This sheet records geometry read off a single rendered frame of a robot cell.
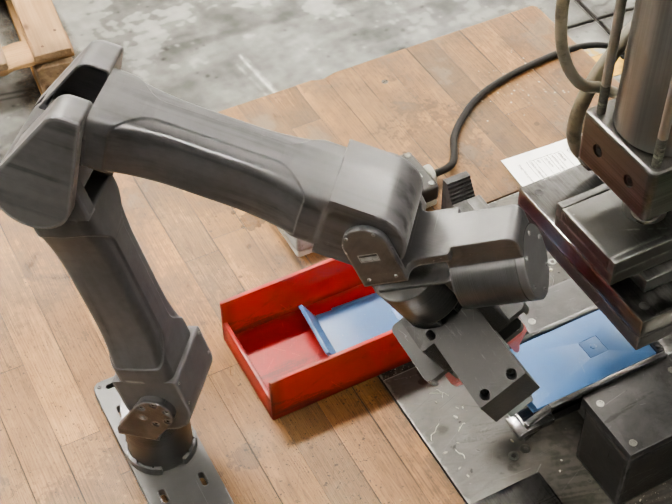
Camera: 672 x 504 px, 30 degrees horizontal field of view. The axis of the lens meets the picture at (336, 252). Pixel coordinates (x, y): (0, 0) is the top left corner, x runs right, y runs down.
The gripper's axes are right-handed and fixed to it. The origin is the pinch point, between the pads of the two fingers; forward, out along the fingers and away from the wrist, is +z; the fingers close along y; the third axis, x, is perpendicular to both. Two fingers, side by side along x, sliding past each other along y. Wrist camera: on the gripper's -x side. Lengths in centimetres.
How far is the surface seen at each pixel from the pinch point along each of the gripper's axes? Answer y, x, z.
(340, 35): 5, 171, 130
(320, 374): -15.4, 12.8, 4.3
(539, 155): 15.9, 33.3, 28.2
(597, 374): 5.5, -2.1, 11.1
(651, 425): 6.5, -8.9, 11.9
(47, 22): -46, 191, 83
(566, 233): 11.3, 1.8, -5.5
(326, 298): -12.1, 24.3, 10.9
